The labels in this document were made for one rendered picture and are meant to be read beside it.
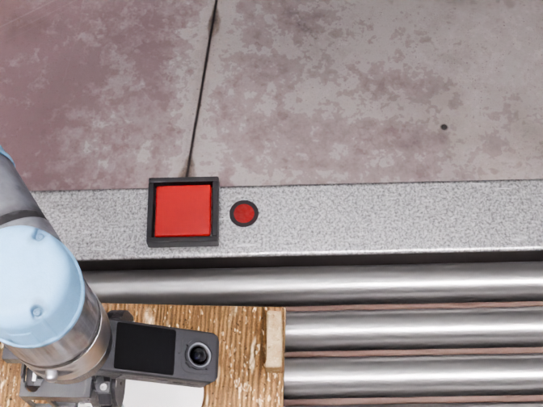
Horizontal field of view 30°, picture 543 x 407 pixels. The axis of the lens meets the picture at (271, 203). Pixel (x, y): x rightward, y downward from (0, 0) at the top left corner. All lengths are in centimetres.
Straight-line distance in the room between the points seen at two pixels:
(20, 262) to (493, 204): 58
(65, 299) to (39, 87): 163
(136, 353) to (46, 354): 14
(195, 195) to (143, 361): 28
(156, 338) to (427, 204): 37
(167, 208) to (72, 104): 119
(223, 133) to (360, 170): 31
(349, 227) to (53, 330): 46
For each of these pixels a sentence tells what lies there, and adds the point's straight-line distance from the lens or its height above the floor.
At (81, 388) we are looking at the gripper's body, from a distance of 89.
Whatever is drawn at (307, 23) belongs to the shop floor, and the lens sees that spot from 232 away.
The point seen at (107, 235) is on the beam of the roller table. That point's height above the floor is 92.
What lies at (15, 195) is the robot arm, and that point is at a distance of 76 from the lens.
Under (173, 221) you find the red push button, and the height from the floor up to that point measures 93.
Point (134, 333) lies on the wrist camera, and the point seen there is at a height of 110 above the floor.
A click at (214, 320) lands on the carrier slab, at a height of 94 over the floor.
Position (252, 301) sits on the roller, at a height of 91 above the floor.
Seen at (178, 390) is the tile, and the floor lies 95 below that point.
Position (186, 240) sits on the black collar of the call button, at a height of 93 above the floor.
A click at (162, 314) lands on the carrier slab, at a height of 94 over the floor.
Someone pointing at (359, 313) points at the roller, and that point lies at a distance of 106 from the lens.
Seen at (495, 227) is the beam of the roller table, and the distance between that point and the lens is 111.
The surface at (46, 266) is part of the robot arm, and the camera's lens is 69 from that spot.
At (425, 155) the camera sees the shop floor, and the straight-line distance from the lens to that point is 216.
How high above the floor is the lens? 193
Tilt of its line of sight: 66 degrees down
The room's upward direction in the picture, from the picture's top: 5 degrees counter-clockwise
